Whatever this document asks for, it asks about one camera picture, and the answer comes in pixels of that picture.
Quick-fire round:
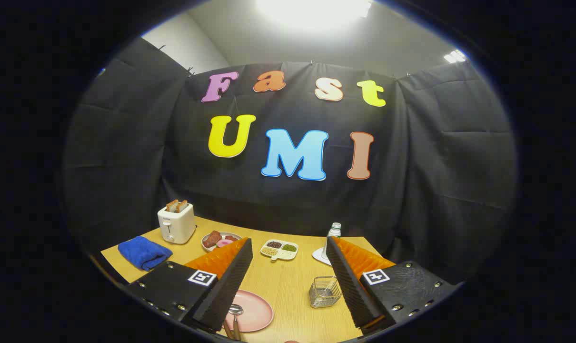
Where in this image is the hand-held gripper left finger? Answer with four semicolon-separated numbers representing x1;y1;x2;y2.
125;237;254;334

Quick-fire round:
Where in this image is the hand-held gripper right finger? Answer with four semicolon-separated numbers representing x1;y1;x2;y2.
325;236;461;334

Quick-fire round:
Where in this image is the metal spoon wooden handle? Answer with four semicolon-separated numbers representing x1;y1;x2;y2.
228;305;244;341

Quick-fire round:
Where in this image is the white square coaster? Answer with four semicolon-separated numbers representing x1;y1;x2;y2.
312;247;334;266

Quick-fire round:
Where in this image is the white oval food plate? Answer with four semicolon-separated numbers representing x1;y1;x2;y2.
201;231;243;253

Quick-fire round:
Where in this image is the pink round plate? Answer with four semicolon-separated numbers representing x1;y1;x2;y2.
224;289;274;333

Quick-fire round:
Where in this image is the white drink bottle green label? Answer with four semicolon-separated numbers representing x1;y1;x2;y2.
325;222;342;253

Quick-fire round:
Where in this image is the white divided bean dish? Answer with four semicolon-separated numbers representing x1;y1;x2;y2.
260;240;299;262

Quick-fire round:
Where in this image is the white toaster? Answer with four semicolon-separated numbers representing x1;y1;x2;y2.
157;202;197;245

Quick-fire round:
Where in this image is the blue folded towel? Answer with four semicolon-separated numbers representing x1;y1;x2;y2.
118;236;173;272

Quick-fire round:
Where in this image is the black backdrop cloth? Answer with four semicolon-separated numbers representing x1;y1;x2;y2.
64;37;517;286

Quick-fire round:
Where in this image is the large ceiling light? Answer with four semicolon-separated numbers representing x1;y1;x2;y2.
255;0;372;29

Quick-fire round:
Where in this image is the metal wire basket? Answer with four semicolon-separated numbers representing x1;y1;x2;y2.
309;276;342;309

